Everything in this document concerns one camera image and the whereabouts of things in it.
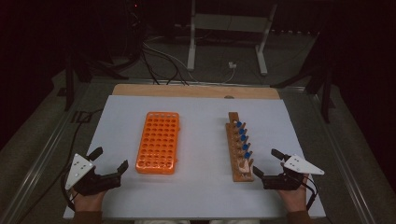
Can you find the black power strip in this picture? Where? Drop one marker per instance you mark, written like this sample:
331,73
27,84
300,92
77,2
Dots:
291,31

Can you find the grey metal stand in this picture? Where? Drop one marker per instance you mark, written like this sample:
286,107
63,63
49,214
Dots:
230,23

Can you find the person's left hand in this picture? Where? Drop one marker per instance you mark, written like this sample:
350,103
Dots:
88,202

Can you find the metal floor rail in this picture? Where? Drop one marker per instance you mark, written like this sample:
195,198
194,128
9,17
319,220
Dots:
41,155
339,155

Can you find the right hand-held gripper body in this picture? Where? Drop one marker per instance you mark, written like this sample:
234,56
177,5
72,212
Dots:
300,166

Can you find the person's right hand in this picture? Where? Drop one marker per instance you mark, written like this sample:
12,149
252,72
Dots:
292,200

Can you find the white plug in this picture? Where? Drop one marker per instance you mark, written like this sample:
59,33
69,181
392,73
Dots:
232,65

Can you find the wooden tube rack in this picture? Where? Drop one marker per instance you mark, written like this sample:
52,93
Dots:
233,146

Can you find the white table mat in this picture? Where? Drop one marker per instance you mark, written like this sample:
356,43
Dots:
202,193

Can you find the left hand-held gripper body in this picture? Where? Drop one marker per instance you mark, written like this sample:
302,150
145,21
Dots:
79,171

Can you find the orange plastic tube rack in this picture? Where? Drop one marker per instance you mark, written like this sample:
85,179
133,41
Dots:
158,143

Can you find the blue-capped test tube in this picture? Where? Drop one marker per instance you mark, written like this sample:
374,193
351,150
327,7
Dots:
247,154
243,137
245,146
238,124
241,131

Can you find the black tripod stand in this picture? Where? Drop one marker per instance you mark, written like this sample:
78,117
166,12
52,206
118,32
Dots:
326,99
69,87

